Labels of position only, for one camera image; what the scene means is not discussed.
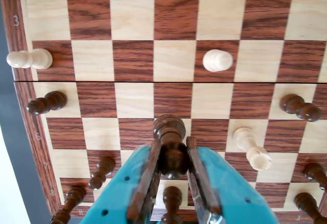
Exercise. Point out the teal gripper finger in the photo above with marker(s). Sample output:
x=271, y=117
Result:
x=120, y=196
x=230, y=196

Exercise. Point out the dark wooden pawn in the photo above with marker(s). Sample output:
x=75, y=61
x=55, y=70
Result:
x=315, y=173
x=102, y=170
x=51, y=101
x=293, y=105
x=173, y=162

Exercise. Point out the light wooden pawn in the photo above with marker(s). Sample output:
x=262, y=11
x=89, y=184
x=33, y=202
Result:
x=38, y=59
x=217, y=60

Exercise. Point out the dark wooden rook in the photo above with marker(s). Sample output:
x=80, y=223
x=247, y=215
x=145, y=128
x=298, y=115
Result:
x=72, y=196
x=306, y=202

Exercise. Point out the light wooden rook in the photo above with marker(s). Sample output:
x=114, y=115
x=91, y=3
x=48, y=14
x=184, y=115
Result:
x=245, y=139

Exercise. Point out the wooden folding chessboard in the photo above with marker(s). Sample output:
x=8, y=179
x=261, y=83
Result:
x=132, y=17

